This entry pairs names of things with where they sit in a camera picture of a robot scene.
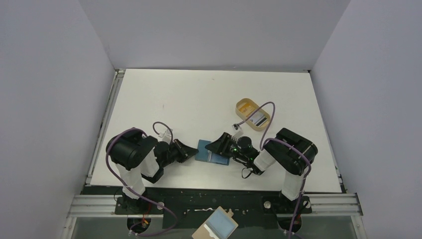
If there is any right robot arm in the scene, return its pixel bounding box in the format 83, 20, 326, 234
205, 128, 318, 201

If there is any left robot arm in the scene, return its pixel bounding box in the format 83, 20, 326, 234
105, 128, 199, 201

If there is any gold VIP card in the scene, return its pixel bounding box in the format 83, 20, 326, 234
239, 102, 255, 117

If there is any white VIP card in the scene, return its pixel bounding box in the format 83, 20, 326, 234
249, 112, 268, 127

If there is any blue card on cardboard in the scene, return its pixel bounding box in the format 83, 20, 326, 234
192, 206, 238, 239

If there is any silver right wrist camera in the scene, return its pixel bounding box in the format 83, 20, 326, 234
233, 124, 243, 140

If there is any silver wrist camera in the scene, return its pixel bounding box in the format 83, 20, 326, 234
159, 129, 173, 144
233, 124, 243, 140

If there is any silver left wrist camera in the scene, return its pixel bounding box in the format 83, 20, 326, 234
159, 129, 173, 144

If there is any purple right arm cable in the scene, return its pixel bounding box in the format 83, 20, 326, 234
234, 101, 312, 239

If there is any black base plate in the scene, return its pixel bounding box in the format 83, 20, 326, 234
82, 186, 312, 233

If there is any aluminium right side rail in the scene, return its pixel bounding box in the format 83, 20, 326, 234
332, 154, 347, 194

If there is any aluminium front rail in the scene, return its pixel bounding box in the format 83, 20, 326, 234
61, 193, 368, 239

